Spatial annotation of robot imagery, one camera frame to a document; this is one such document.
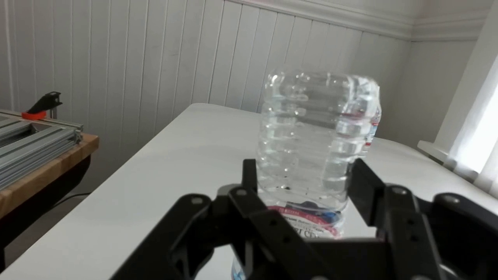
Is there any orange black clamp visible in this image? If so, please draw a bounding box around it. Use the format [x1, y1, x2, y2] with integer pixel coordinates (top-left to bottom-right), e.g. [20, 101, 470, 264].
[20, 90, 64, 123]

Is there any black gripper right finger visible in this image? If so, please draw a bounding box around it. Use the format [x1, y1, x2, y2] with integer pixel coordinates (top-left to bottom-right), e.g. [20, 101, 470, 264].
[345, 157, 498, 280]

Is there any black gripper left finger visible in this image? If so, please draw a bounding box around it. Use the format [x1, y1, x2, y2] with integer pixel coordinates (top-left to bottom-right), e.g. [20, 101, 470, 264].
[109, 157, 339, 280]

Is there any grey aluminium extrusion stack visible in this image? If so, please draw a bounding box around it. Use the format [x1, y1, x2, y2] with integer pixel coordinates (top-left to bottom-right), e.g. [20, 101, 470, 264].
[0, 113, 84, 191]

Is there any clear plastic water bottle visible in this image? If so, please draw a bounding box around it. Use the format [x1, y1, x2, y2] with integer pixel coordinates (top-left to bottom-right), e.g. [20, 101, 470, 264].
[230, 70, 384, 280]

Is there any wooden top workbench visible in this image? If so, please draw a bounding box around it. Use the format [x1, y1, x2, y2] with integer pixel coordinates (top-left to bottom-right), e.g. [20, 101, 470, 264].
[0, 107, 101, 272]

